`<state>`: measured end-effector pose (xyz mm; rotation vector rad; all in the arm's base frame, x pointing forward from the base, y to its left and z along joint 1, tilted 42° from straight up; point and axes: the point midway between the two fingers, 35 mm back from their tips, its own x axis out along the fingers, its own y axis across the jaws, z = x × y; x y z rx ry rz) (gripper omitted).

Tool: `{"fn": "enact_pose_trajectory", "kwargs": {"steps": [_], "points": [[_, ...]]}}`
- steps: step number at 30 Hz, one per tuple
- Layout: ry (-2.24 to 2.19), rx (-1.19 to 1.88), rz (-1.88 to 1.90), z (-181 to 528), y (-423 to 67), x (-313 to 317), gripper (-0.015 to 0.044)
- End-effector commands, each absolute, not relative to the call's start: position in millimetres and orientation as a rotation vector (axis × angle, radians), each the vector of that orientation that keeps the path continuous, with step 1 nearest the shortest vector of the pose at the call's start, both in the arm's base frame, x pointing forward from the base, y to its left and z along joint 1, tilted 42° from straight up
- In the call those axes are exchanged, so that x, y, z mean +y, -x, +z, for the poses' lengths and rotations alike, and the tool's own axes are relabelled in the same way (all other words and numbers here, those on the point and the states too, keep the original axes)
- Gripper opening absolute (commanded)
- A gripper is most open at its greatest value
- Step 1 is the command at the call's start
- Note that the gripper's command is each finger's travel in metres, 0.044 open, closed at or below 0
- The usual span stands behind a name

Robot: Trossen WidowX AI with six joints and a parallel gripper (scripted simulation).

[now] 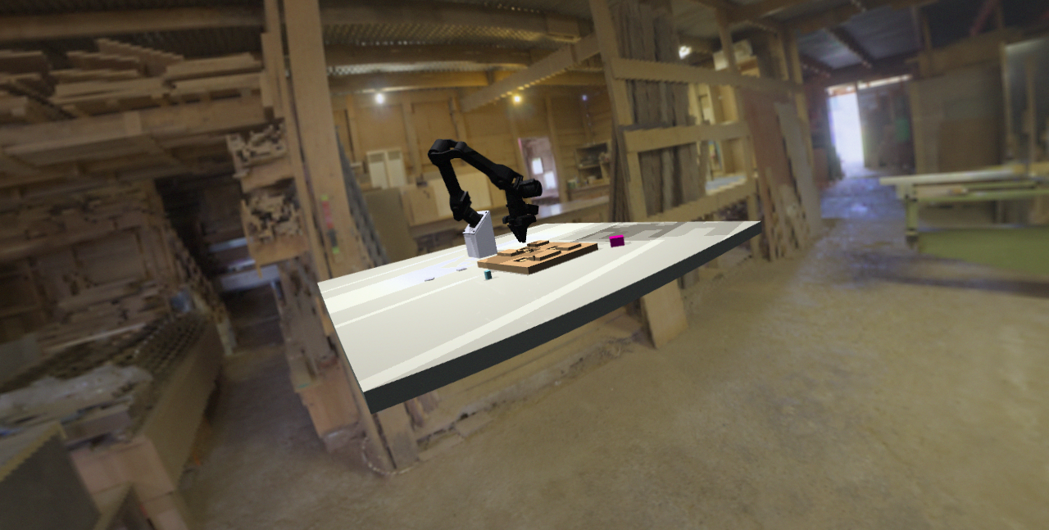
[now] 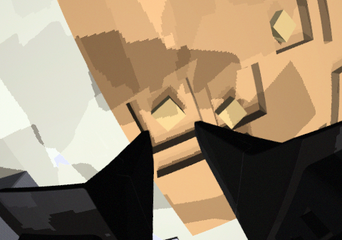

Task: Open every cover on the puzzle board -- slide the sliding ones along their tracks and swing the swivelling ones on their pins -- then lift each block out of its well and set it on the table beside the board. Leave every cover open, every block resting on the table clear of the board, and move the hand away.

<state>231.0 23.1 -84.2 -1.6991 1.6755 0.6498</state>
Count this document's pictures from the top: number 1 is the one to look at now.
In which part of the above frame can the tan puzzle board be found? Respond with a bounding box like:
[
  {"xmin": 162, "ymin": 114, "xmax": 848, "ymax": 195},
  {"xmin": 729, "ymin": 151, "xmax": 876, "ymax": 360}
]
[{"xmin": 477, "ymin": 240, "xmax": 598, "ymax": 274}]

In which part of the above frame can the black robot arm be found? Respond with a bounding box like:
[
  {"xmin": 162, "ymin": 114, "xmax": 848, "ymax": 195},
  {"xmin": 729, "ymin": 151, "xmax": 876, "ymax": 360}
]
[{"xmin": 428, "ymin": 139, "xmax": 543, "ymax": 228}]

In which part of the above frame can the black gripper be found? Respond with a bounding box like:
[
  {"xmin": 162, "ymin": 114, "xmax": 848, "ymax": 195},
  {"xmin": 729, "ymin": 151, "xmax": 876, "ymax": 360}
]
[{"xmin": 502, "ymin": 199, "xmax": 537, "ymax": 243}]

